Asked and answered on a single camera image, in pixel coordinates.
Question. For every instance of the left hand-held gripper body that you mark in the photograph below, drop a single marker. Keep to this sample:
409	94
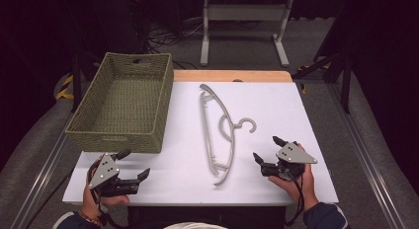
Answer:
104	171

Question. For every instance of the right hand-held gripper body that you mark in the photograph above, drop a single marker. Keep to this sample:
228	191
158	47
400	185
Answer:
294	155

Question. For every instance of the grey plastic clothes hanger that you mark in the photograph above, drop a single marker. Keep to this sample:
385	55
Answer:
233	137

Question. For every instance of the green woven basket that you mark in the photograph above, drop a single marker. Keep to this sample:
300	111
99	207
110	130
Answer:
126	100

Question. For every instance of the person's left hand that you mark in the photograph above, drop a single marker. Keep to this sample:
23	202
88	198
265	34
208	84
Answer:
89	202

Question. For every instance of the person's right hand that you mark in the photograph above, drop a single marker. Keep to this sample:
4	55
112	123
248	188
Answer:
304	189

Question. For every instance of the white table board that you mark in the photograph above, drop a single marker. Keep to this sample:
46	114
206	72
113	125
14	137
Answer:
184	166

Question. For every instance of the person's white clothing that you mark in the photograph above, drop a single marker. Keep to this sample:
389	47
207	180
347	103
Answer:
194	226

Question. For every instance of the wooden table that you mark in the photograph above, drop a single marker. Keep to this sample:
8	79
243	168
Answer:
230	76

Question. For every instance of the black metal stand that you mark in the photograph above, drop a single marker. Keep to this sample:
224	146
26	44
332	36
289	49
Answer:
76	84

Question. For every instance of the yellow black hazard tape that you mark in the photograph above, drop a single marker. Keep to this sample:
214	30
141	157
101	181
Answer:
64	91

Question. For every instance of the black tripod stand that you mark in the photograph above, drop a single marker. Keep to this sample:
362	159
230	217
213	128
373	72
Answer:
344	84

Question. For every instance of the grey metal floor rail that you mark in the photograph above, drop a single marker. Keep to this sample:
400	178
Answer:
369	163
36	186

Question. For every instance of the white metal stand frame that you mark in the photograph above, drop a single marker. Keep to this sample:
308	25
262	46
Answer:
245	12

